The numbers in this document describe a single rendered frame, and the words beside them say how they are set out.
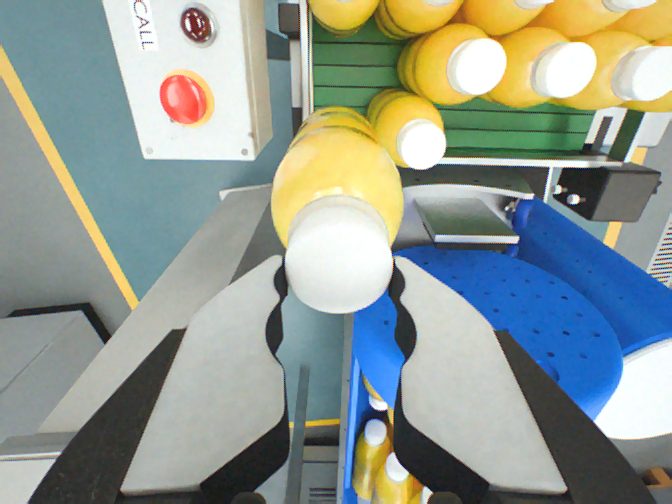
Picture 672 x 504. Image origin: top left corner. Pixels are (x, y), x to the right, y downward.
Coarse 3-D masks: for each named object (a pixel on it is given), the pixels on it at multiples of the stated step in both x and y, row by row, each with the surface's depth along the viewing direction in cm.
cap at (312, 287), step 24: (312, 216) 11; (336, 216) 11; (360, 216) 11; (312, 240) 11; (336, 240) 11; (360, 240) 11; (384, 240) 11; (288, 264) 11; (312, 264) 11; (336, 264) 11; (360, 264) 11; (384, 264) 11; (312, 288) 12; (336, 288) 12; (360, 288) 12; (384, 288) 12; (336, 312) 12
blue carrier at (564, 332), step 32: (416, 256) 46; (448, 256) 46; (480, 256) 47; (480, 288) 40; (512, 288) 40; (544, 288) 40; (384, 320) 35; (512, 320) 35; (544, 320) 35; (576, 320) 35; (352, 352) 41; (384, 352) 31; (544, 352) 31; (576, 352) 31; (608, 352) 31; (352, 384) 42; (384, 384) 33; (576, 384) 28; (608, 384) 28; (352, 416) 46; (352, 448) 50
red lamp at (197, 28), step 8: (192, 8) 22; (184, 16) 22; (192, 16) 22; (200, 16) 23; (184, 24) 23; (192, 24) 23; (200, 24) 23; (208, 24) 23; (184, 32) 23; (192, 32) 23; (200, 32) 23; (208, 32) 23; (192, 40) 23; (200, 40) 23
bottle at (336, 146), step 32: (320, 128) 17; (352, 128) 17; (288, 160) 15; (320, 160) 14; (352, 160) 14; (384, 160) 15; (288, 192) 14; (320, 192) 13; (352, 192) 13; (384, 192) 14; (288, 224) 14; (384, 224) 13
